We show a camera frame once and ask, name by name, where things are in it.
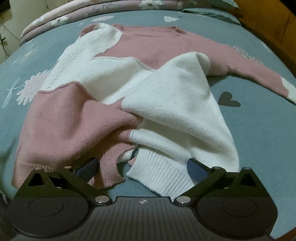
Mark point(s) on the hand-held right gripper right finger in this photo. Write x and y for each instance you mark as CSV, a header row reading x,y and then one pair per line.
x,y
196,171

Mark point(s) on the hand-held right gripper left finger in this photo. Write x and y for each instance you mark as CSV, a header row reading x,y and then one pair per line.
x,y
89,169

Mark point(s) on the pink and white sweater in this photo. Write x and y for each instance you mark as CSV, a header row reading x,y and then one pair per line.
x,y
161,97

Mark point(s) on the bed with floral grey-blue sheet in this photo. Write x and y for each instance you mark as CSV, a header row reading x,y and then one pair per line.
x,y
259,129

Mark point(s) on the flat grey-blue pillow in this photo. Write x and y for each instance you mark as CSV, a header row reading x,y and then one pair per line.
x,y
208,15

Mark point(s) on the wooden headboard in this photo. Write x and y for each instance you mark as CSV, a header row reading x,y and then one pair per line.
x,y
266,23

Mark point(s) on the mauve floral quilt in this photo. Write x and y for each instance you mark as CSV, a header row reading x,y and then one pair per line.
x,y
115,5

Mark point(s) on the black wall screen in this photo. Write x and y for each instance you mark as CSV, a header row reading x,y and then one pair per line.
x,y
4,5

